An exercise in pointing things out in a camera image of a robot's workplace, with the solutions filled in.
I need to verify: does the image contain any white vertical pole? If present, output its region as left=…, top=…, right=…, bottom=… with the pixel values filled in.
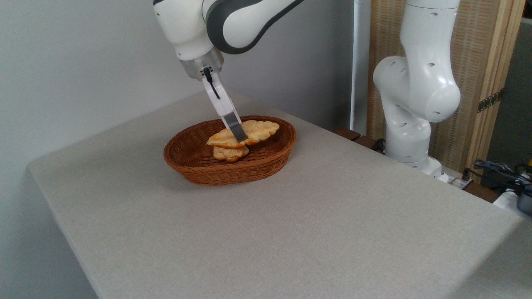
left=350, top=0, right=372, bottom=136

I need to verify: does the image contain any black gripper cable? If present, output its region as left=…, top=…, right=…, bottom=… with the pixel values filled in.
left=202, top=67, right=221, bottom=100

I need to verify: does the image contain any dark brown wooden block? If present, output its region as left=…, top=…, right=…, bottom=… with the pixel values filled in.
left=334, top=127, right=387, bottom=154

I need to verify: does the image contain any rattan wooden folding screen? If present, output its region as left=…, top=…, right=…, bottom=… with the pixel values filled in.
left=368, top=0, right=526, bottom=183

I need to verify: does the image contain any large leaf-shaped bread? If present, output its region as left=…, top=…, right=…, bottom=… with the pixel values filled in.
left=207, top=120, right=280, bottom=150

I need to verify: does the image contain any brown wicker basket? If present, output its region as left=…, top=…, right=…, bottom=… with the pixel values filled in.
left=163, top=115, right=297, bottom=186

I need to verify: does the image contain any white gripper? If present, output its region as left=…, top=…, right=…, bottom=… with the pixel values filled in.
left=202, top=69, right=249, bottom=143

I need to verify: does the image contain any small golden bread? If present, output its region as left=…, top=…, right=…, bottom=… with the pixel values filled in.
left=212, top=145, right=250, bottom=163

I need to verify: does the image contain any bundle of dark cables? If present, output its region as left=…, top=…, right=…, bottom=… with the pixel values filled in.
left=465, top=159, right=532, bottom=196

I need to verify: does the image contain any metal screen hinge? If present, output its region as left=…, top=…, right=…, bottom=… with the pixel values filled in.
left=477, top=89, right=504, bottom=113

